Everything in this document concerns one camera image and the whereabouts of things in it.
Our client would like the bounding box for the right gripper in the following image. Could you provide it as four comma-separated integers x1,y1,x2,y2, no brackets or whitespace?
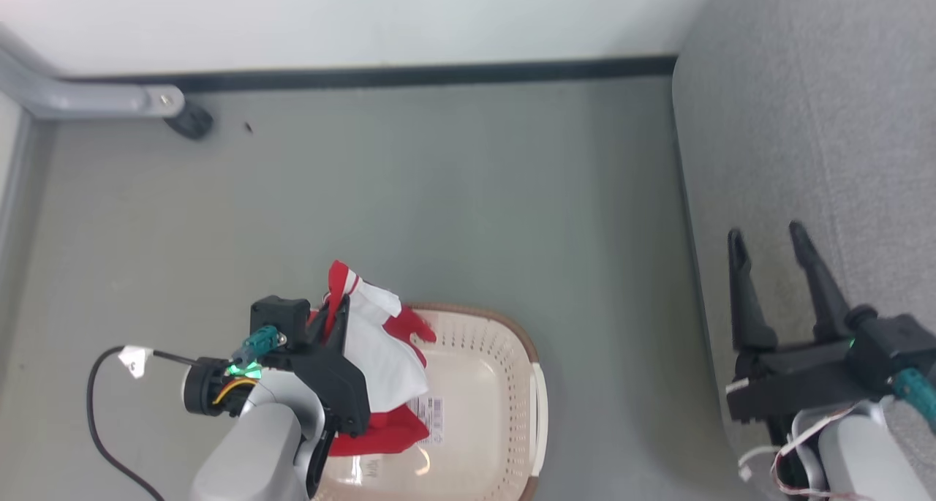
727,220,890,426

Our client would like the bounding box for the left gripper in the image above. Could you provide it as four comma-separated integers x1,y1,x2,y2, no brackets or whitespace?
281,295,372,438

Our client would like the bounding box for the red and white garment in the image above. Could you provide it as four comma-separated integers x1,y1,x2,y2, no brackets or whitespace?
307,260,439,458

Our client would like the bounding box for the grey fabric sofa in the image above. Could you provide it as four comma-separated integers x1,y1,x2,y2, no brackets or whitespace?
671,0,936,501

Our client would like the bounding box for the white barcode sticker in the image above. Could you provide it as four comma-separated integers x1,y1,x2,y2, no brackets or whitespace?
412,396,445,445

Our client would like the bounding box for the beige perforated laundry basket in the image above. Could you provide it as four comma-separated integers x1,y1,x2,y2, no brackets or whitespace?
311,303,550,501

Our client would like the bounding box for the black rubber foot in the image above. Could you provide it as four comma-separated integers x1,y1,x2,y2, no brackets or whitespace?
164,102,215,140

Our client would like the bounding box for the black baseboard strip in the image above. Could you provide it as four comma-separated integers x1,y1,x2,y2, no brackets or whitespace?
62,55,679,94

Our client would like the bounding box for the grey skirting strip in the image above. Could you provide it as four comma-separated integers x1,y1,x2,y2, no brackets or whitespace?
0,110,35,275

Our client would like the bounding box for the teal cable connector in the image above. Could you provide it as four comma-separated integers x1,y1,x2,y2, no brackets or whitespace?
232,325,287,367
893,368,936,424

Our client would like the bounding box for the black cable with white tag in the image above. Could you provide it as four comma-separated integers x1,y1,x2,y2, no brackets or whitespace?
86,344,198,501

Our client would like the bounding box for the grey metal frame leg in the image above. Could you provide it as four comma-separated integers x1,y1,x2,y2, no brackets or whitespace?
0,26,186,120

